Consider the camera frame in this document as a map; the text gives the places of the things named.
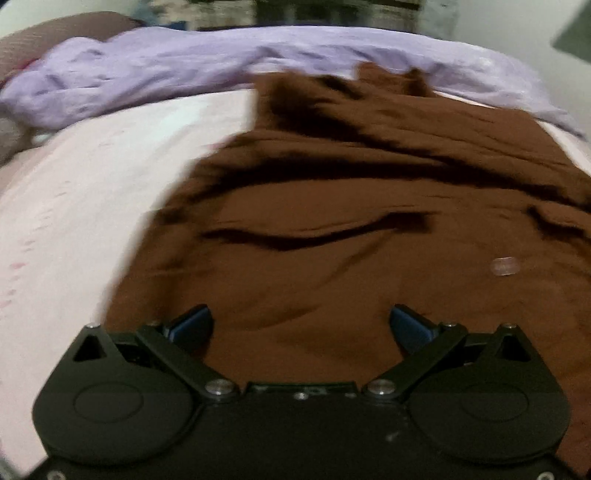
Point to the purple duvet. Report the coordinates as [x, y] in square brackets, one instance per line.
[194, 60]

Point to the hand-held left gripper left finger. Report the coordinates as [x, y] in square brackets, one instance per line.
[190, 324]

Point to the brown garment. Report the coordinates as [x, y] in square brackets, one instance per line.
[351, 221]

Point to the pink printed blanket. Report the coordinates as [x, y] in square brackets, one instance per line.
[78, 194]

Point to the maroon pillow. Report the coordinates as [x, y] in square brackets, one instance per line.
[51, 39]

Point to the window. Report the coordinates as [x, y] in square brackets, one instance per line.
[286, 11]

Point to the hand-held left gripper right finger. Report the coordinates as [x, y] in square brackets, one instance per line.
[407, 328]

